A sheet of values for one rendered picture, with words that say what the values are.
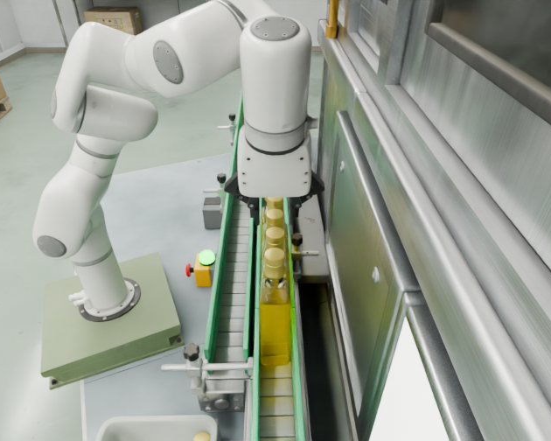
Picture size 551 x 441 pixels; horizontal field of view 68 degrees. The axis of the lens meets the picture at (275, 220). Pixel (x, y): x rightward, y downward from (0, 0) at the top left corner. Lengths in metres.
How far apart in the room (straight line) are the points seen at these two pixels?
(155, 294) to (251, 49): 0.82
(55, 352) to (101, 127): 0.56
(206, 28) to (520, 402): 0.40
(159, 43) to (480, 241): 0.35
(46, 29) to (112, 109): 6.54
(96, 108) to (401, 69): 0.48
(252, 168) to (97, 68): 0.29
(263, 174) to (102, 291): 0.65
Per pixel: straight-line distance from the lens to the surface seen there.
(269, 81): 0.43
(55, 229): 0.89
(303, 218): 1.24
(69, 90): 0.71
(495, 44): 0.39
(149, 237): 1.43
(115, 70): 0.69
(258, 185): 0.55
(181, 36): 0.45
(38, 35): 7.36
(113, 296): 1.10
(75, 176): 0.86
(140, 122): 0.77
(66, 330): 1.14
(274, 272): 0.69
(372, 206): 0.53
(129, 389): 1.06
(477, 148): 0.39
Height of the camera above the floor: 1.61
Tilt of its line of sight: 37 degrees down
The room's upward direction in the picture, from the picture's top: straight up
